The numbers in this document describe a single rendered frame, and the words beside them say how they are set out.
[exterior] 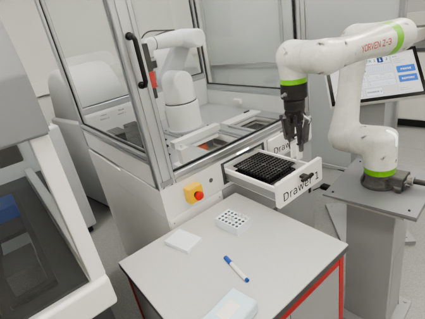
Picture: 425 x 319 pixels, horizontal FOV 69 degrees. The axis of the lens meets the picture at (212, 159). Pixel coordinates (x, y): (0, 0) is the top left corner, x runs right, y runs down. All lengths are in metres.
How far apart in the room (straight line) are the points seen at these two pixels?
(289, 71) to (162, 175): 0.62
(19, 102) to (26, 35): 3.48
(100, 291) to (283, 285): 0.55
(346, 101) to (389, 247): 0.65
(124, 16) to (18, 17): 3.18
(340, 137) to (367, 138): 0.12
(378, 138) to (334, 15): 1.71
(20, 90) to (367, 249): 1.45
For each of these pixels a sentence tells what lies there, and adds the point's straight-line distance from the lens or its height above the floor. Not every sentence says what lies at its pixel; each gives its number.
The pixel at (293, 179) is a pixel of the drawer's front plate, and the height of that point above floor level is 0.91.
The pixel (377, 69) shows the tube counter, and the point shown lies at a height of 1.11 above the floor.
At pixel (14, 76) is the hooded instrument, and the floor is 1.50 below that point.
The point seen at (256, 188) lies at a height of 0.86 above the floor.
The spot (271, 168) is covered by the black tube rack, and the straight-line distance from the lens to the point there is 1.39.
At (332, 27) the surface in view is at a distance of 2.92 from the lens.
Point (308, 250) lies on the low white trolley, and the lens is 1.17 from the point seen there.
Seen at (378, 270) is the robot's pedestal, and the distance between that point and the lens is 1.68.
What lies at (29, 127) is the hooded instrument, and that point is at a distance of 0.81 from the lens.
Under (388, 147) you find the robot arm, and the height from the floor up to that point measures 0.98.
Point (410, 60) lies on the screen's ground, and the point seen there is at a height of 1.13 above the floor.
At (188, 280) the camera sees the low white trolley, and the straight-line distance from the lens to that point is 1.12.
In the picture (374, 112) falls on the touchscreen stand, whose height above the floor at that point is 0.85.
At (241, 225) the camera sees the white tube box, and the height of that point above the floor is 0.80.
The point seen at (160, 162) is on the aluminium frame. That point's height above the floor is 1.06.
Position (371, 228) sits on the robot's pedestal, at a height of 0.61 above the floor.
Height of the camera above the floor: 1.54
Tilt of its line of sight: 24 degrees down
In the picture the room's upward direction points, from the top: 10 degrees counter-clockwise
